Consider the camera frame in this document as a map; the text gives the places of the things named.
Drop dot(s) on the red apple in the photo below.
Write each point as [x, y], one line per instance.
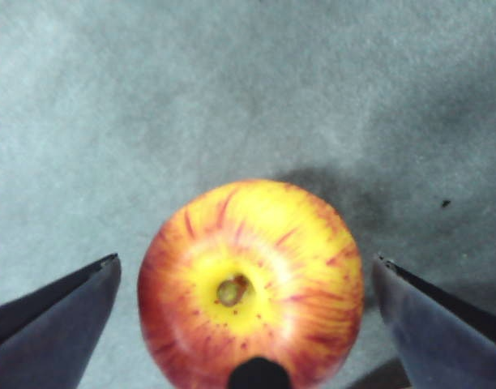
[272, 259]

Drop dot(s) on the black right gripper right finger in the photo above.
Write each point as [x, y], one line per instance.
[446, 340]

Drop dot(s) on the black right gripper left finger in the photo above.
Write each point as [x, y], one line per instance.
[49, 336]

